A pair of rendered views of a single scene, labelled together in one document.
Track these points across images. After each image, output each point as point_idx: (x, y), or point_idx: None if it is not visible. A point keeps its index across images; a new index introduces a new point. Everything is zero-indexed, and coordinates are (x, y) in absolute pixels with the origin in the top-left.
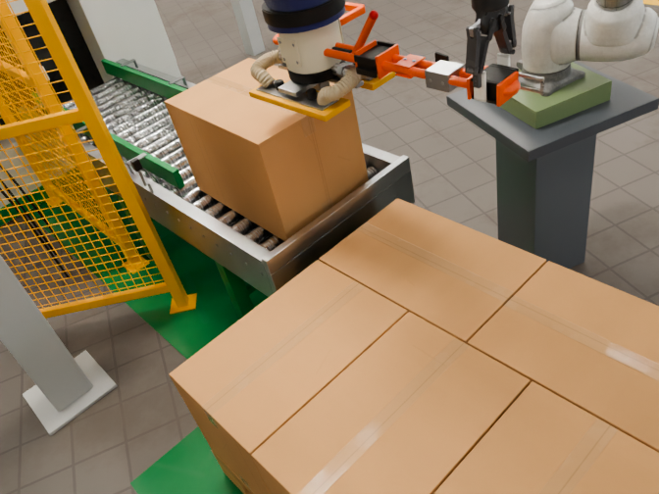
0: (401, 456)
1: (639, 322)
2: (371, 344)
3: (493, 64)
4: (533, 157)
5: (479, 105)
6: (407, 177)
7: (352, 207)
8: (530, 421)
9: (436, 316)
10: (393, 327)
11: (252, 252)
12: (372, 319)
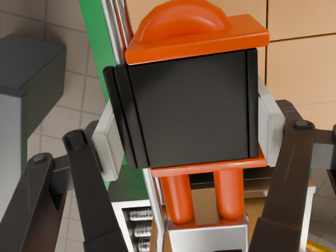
0: None
1: None
2: (328, 35)
3: (133, 162)
4: (17, 90)
5: (3, 204)
6: (114, 186)
7: (194, 189)
8: None
9: (256, 13)
10: (296, 34)
11: (308, 205)
12: (299, 61)
